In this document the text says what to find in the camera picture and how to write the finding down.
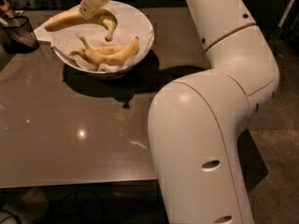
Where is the black mesh container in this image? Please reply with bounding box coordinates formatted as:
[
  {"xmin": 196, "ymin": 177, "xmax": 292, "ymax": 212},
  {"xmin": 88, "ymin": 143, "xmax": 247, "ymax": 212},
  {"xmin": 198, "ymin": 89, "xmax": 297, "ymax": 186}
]
[{"xmin": 0, "ymin": 16, "xmax": 39, "ymax": 54}]

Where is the white paper bowl liner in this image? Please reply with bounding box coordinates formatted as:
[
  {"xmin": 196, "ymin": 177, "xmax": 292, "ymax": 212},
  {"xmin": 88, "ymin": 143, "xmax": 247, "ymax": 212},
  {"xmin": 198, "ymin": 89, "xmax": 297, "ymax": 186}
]
[{"xmin": 44, "ymin": 1, "xmax": 154, "ymax": 79}]

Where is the left small yellow banana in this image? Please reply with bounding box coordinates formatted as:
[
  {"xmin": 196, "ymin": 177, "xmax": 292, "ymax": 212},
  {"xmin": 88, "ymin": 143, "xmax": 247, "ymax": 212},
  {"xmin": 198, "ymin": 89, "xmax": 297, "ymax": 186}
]
[{"xmin": 68, "ymin": 49, "xmax": 87, "ymax": 59}]

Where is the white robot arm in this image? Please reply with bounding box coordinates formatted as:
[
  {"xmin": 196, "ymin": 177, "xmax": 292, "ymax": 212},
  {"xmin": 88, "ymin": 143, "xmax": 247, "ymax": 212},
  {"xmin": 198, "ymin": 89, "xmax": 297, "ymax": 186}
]
[{"xmin": 148, "ymin": 0, "xmax": 279, "ymax": 224}]

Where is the white bowl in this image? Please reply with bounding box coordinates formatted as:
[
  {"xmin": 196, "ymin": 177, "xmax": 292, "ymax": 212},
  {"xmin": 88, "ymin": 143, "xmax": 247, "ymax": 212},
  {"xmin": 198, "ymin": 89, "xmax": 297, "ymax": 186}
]
[{"xmin": 50, "ymin": 1, "xmax": 154, "ymax": 79}]

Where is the white paper napkin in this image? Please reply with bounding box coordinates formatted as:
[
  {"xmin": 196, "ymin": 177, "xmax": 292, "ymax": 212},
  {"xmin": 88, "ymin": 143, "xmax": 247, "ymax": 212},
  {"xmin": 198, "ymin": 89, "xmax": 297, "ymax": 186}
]
[{"xmin": 33, "ymin": 17, "xmax": 63, "ymax": 44}]

